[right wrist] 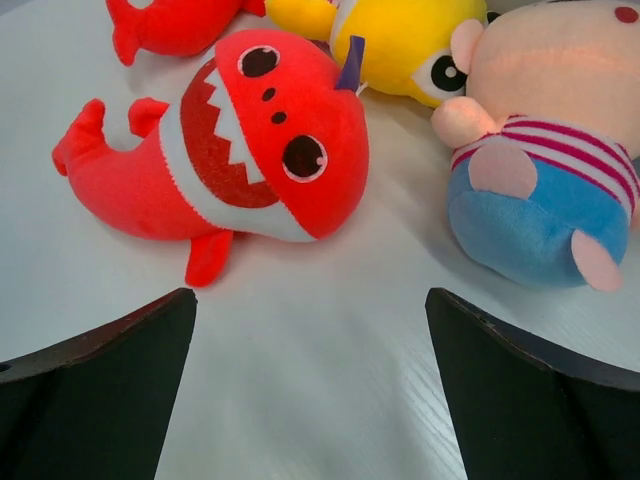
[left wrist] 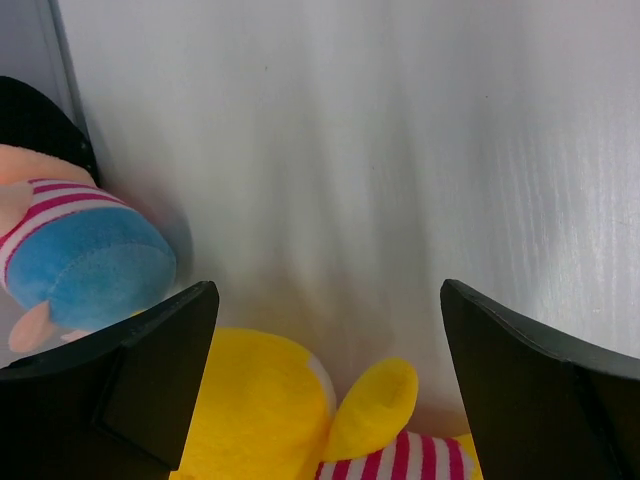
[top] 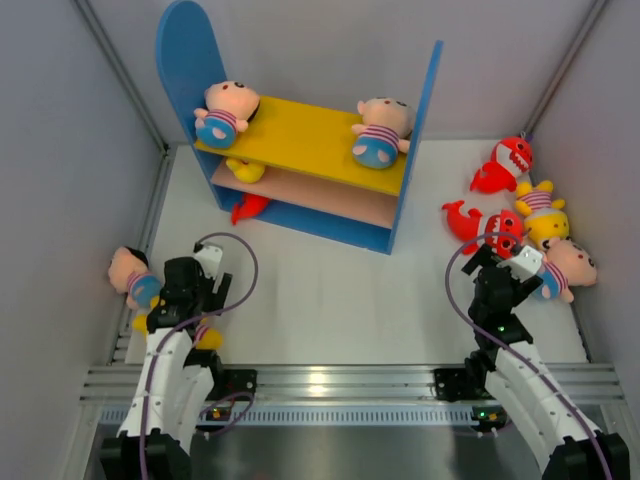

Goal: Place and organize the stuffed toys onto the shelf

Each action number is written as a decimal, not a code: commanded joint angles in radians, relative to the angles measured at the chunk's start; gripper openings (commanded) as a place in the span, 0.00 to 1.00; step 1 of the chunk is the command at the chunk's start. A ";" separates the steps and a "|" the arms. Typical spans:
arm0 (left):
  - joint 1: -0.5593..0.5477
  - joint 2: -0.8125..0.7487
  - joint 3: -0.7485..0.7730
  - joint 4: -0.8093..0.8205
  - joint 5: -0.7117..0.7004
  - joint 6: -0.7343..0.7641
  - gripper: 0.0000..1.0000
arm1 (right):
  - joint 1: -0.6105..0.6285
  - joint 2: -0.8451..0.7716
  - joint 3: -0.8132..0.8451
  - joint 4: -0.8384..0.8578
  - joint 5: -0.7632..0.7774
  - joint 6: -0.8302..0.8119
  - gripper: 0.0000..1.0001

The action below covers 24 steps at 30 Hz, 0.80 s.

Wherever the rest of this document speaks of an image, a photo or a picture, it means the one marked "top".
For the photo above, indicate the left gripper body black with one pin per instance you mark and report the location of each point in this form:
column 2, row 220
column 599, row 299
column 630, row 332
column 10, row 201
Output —
column 202, row 292

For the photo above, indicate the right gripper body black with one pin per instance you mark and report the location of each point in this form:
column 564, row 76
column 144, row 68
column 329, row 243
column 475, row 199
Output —
column 521, row 288

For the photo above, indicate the red shark plush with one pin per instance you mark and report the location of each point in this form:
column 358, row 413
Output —
column 511, row 158
column 250, row 206
column 466, row 226

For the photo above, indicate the boy doll black hair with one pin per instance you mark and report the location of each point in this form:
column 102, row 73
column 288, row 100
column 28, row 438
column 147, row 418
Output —
column 129, row 274

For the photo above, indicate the yellow frog plush striped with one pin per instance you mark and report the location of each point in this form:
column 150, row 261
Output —
column 544, row 217

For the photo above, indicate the boy doll striped shirt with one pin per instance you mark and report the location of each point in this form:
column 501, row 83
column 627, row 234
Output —
column 565, row 265

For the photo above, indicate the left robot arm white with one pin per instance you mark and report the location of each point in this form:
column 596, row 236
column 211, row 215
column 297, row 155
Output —
column 180, row 362

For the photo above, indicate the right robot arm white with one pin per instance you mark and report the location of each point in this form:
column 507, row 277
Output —
column 508, row 366

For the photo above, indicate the red shark plush under shelf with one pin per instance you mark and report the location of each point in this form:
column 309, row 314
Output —
column 250, row 206

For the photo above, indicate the yellow duck plush on shelf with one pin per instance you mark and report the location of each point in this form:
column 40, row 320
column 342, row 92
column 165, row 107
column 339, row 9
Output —
column 245, row 171

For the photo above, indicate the blue wooden toy shelf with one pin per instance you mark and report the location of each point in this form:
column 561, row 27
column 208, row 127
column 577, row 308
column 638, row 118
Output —
column 311, row 177

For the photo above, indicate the boy doll far right shelf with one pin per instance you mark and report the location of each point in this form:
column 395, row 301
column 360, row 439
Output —
column 383, row 132

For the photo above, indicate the boy doll shelf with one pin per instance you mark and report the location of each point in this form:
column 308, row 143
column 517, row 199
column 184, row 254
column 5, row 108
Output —
column 229, row 108
column 383, row 132

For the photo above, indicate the boy doll far left shelf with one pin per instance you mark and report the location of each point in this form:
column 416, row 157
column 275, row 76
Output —
column 229, row 108

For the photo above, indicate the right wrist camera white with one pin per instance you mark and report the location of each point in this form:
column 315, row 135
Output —
column 525, row 264

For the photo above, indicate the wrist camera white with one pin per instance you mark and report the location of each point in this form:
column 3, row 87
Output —
column 209, row 256
column 525, row 264

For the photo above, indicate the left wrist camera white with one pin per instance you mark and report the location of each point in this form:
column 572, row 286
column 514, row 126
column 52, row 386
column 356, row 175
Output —
column 209, row 256

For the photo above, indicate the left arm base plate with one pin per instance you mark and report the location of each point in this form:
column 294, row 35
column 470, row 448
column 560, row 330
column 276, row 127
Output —
column 234, row 380

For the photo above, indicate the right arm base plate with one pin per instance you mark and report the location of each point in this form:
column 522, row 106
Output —
column 456, row 384

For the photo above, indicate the aluminium rail frame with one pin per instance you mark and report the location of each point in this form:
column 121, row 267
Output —
column 586, row 384

